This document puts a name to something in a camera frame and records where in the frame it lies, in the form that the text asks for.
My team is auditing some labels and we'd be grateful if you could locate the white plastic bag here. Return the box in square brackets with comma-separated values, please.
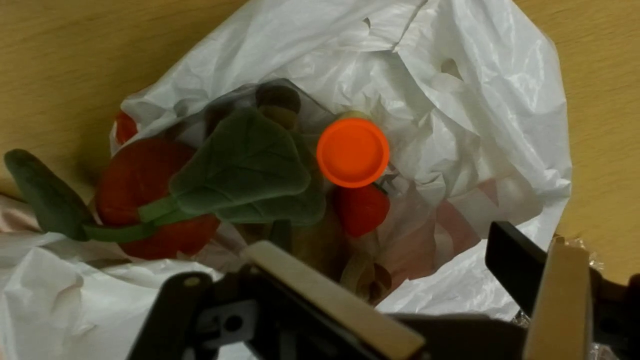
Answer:
[0, 0, 573, 360]

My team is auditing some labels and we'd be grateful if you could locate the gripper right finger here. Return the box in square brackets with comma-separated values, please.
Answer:
[524, 238, 592, 360]

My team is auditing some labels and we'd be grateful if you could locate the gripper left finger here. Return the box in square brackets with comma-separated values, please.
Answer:
[242, 243, 427, 360]

